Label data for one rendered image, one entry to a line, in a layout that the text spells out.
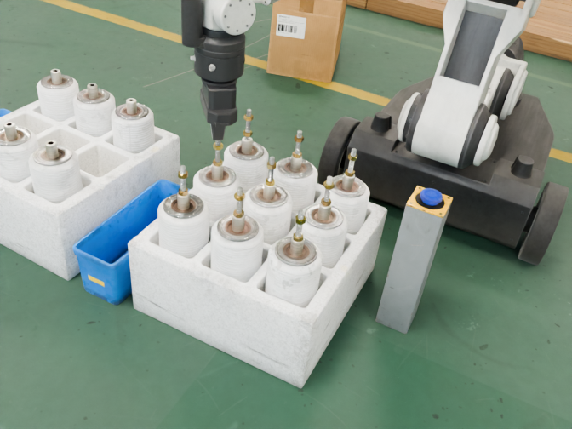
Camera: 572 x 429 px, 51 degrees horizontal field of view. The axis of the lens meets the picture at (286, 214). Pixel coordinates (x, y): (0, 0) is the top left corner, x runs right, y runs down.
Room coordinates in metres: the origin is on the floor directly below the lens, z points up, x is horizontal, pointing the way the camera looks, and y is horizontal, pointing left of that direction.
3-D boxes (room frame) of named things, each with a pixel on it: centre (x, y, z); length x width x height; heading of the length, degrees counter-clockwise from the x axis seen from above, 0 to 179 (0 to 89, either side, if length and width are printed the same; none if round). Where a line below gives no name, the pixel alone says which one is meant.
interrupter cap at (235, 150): (1.10, 0.10, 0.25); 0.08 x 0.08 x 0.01
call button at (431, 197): (0.90, -0.26, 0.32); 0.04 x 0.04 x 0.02
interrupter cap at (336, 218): (0.90, -0.07, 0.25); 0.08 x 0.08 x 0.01
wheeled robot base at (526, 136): (1.50, -0.47, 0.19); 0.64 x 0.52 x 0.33; 157
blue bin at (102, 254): (1.00, 0.31, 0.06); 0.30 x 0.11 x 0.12; 156
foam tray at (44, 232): (1.16, 0.54, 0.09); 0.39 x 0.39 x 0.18; 64
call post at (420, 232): (0.90, -0.26, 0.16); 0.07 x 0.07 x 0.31; 67
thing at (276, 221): (0.95, 0.04, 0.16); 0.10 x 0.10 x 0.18
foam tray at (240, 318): (0.95, 0.04, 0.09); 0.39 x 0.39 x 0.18; 67
